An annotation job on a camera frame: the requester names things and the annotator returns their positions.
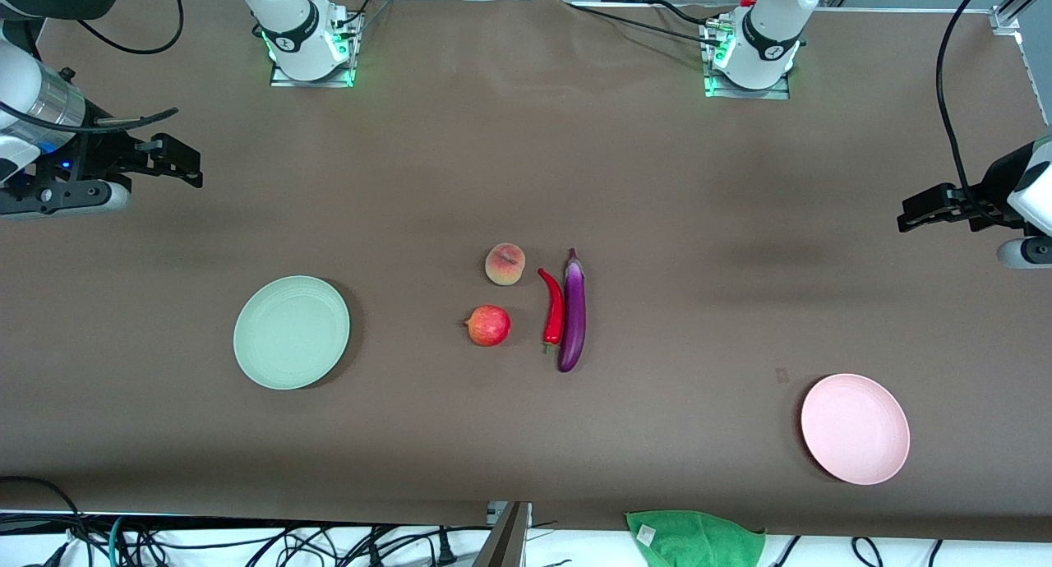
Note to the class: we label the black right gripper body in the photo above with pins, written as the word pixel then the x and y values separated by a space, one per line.
pixel 105 155

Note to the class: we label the pale green round plate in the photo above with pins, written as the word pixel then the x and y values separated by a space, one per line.
pixel 292 333

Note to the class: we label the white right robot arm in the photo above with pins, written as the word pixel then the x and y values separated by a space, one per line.
pixel 296 33

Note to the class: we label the green cloth with tag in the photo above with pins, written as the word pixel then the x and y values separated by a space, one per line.
pixel 699 541

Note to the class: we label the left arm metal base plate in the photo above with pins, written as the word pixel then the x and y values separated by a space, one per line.
pixel 772 93

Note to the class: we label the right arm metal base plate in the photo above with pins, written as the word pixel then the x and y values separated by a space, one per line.
pixel 283 78

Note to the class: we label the aluminium frame profile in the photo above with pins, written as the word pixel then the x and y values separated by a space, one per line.
pixel 1015 12

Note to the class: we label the yellow pink peach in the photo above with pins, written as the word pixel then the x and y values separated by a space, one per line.
pixel 505 265

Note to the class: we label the red pomegranate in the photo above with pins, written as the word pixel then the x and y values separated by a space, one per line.
pixel 488 326

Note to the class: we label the purple eggplant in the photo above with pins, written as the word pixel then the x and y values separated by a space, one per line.
pixel 573 320

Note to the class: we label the brown table cover sheet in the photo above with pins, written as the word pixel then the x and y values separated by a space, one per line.
pixel 526 156

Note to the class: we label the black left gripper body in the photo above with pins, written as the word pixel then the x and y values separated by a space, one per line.
pixel 993 187

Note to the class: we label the pale pink round plate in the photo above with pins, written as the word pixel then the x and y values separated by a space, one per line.
pixel 855 429

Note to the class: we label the grey metal post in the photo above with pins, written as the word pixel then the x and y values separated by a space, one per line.
pixel 505 542

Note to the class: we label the red chili pepper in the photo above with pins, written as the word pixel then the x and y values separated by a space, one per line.
pixel 556 312

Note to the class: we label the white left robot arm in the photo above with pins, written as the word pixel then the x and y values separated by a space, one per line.
pixel 768 37

